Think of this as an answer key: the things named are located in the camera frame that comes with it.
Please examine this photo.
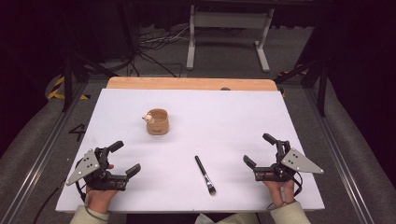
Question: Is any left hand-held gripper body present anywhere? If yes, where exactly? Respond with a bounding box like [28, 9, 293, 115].
[64, 147, 129, 191]

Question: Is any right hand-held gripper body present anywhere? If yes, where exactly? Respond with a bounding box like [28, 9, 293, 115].
[254, 140, 324, 183]

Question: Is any black makeup brush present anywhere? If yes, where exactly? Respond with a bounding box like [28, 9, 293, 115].
[194, 155, 217, 197]

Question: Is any wooden cup with animal figure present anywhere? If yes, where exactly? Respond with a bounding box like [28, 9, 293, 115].
[142, 107, 170, 136]

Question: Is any person's left hand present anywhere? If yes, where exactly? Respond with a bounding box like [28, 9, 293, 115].
[85, 186, 120, 215]

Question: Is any person's right hand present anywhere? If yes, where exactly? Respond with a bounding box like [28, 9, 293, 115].
[262, 180, 295, 208]

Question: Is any white board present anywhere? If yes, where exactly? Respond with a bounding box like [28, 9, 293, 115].
[55, 88, 326, 215]

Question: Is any person's light clothing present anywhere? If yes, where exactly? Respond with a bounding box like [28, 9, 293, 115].
[194, 212, 260, 224]

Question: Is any black metal stand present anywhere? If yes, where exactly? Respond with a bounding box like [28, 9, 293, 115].
[60, 50, 120, 113]
[274, 55, 330, 118]

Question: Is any yellow black floor tape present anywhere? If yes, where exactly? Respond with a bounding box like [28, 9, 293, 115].
[46, 75, 92, 101]

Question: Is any wooden table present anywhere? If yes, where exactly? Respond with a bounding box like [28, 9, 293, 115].
[106, 77, 278, 91]

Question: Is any white metal stand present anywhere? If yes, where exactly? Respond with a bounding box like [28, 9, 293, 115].
[185, 4, 276, 74]

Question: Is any right hand-held gripper cable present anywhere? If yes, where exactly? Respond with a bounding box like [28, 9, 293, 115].
[266, 172, 304, 210]

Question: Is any hand-held gripper cable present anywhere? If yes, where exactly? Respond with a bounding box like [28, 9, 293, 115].
[266, 172, 304, 210]
[32, 176, 88, 224]

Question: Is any aluminium floor rail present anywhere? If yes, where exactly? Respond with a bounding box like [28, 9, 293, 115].
[303, 87, 381, 224]
[0, 81, 90, 224]

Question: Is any left hand-held gripper cable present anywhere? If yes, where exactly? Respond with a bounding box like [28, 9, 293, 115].
[32, 176, 88, 224]

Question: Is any bundle of floor cables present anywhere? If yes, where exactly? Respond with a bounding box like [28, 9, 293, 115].
[129, 23, 191, 78]

